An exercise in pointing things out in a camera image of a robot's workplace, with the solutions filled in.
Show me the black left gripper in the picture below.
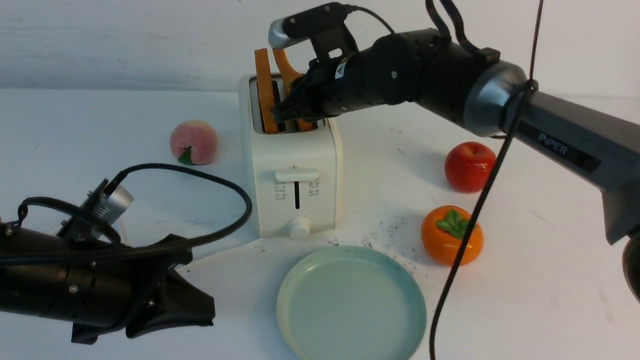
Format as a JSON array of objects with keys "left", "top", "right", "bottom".
[{"left": 62, "top": 248, "right": 216, "bottom": 346}]

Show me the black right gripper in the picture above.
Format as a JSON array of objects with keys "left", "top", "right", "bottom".
[{"left": 272, "top": 52, "right": 384, "bottom": 123}]

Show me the toast slice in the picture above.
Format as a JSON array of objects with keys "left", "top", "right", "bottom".
[
  {"left": 254, "top": 48, "right": 279, "bottom": 135},
  {"left": 272, "top": 48, "right": 314, "bottom": 132}
]

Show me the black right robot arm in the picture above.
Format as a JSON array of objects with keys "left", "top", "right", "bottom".
[{"left": 269, "top": 25, "right": 640, "bottom": 297}]

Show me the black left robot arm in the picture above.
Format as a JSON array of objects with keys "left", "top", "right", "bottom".
[{"left": 0, "top": 250, "right": 216, "bottom": 345}]

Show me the white two-slot toaster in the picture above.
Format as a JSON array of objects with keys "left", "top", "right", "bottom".
[{"left": 238, "top": 75, "right": 344, "bottom": 239}]

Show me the pink peach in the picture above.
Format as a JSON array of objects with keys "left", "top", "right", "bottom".
[{"left": 169, "top": 120, "right": 219, "bottom": 166}]

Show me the red apple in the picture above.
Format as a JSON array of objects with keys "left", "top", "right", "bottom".
[{"left": 445, "top": 141, "right": 497, "bottom": 194}]

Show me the orange persimmon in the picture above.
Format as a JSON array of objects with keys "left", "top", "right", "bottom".
[{"left": 420, "top": 205, "right": 485, "bottom": 267}]

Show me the light green plate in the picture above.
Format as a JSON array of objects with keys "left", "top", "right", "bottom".
[{"left": 275, "top": 246, "right": 428, "bottom": 360}]

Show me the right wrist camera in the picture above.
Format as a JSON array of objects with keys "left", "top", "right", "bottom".
[{"left": 267, "top": 2, "right": 359, "bottom": 63}]

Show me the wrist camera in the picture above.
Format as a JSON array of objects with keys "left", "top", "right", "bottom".
[
  {"left": 50, "top": 178, "right": 134, "bottom": 246},
  {"left": 267, "top": 2, "right": 359, "bottom": 63}
]

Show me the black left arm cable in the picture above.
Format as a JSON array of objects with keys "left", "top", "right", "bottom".
[{"left": 0, "top": 163, "right": 253, "bottom": 266}]

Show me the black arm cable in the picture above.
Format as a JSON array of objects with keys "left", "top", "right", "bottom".
[
  {"left": 0, "top": 163, "right": 253, "bottom": 266},
  {"left": 428, "top": 0, "right": 546, "bottom": 360}
]

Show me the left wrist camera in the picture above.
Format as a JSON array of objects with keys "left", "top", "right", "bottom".
[{"left": 50, "top": 178, "right": 134, "bottom": 246}]

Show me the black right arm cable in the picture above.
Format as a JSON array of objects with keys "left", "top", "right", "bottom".
[{"left": 428, "top": 0, "right": 546, "bottom": 360}]

